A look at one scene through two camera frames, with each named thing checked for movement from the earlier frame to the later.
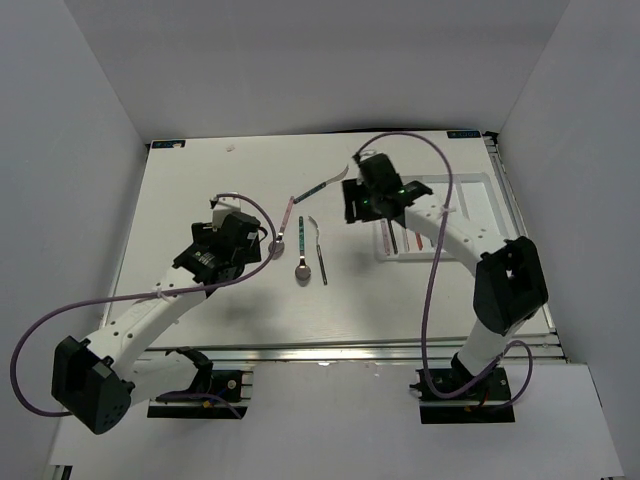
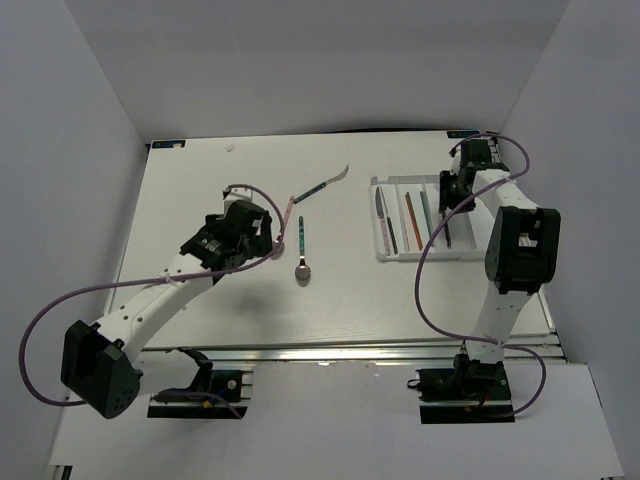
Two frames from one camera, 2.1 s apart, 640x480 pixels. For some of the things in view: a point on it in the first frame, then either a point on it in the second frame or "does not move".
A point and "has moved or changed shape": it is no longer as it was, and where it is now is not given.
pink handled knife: x=386 y=238 does not move
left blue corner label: x=161 y=144 does not move
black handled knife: x=393 y=237 does not move
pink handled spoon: x=280 y=248 does not move
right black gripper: x=352 y=191 -> x=445 y=199
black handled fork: x=320 y=253 has moved or changed shape
